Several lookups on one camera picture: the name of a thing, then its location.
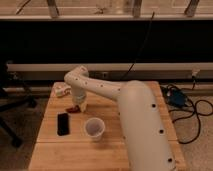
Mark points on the dried red pepper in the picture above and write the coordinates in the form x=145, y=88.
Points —
x=73, y=109

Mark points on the blue power box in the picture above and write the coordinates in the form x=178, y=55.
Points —
x=177, y=99

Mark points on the clear plastic cup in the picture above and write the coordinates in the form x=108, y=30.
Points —
x=94, y=128

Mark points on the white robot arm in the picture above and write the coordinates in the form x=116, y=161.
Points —
x=144, y=134

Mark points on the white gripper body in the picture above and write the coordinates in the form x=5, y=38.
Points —
x=83, y=105

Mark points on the black smartphone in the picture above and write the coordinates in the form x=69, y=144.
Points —
x=63, y=124

